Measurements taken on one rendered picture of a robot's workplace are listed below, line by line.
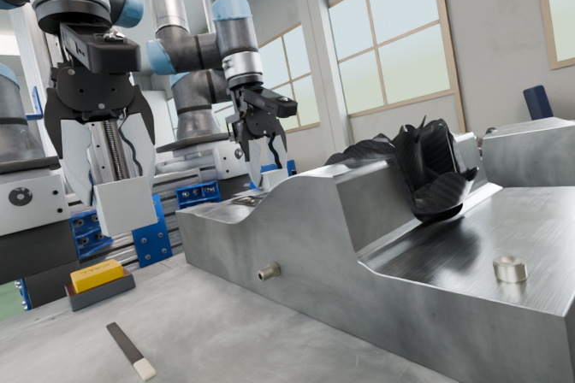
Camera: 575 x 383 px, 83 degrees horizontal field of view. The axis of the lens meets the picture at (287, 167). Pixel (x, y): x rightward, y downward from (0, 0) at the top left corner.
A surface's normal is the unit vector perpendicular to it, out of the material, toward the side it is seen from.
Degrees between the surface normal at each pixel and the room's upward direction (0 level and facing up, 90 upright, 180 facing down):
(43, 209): 90
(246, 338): 0
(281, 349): 0
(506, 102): 90
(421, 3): 90
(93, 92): 90
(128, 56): 122
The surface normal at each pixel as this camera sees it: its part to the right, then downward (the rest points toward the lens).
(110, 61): 0.65, 0.45
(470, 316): -0.76, 0.19
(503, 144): -0.55, 0.17
